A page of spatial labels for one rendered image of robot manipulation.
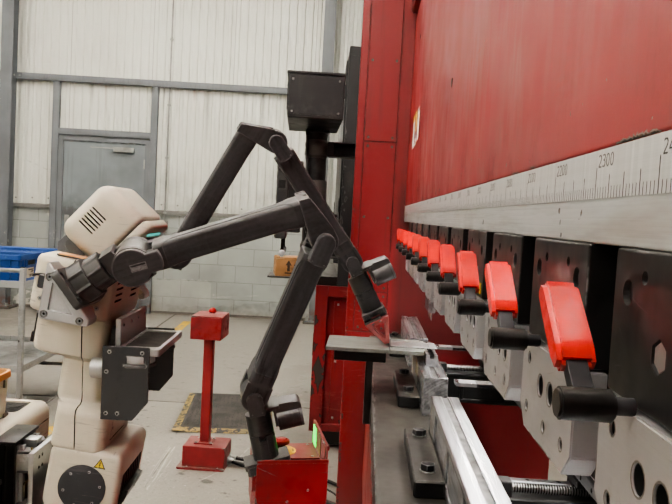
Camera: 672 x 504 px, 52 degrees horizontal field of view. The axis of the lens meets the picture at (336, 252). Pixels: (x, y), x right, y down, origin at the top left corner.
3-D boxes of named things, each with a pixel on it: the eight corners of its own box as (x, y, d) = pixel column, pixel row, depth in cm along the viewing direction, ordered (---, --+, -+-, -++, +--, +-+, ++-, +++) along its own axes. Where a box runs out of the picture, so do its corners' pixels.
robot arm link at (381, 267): (339, 252, 194) (344, 260, 186) (376, 235, 194) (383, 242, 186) (355, 289, 197) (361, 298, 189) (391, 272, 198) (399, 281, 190)
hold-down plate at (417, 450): (403, 441, 148) (404, 427, 148) (428, 442, 148) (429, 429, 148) (412, 497, 118) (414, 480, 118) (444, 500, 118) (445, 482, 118)
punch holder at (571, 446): (518, 420, 62) (531, 236, 61) (614, 426, 62) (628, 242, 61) (567, 484, 47) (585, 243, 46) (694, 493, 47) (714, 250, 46)
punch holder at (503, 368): (481, 370, 82) (490, 232, 81) (553, 375, 82) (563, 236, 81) (507, 405, 67) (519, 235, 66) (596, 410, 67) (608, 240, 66)
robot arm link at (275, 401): (242, 377, 156) (245, 396, 148) (292, 367, 157) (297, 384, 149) (252, 423, 160) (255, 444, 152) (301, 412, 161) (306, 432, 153)
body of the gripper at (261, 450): (291, 463, 153) (285, 431, 153) (246, 475, 152) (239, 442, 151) (288, 453, 160) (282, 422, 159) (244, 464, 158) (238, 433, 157)
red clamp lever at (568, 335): (535, 274, 43) (562, 406, 36) (602, 278, 43) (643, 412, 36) (529, 294, 44) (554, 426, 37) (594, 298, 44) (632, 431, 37)
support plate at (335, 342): (329, 338, 203) (329, 334, 203) (419, 343, 202) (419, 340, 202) (325, 349, 185) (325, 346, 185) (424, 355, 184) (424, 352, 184)
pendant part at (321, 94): (280, 262, 343) (289, 90, 339) (330, 265, 345) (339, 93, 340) (277, 271, 293) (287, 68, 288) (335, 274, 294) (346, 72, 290)
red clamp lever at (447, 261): (436, 241, 103) (439, 288, 96) (464, 242, 103) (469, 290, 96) (435, 250, 104) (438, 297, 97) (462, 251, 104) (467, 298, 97)
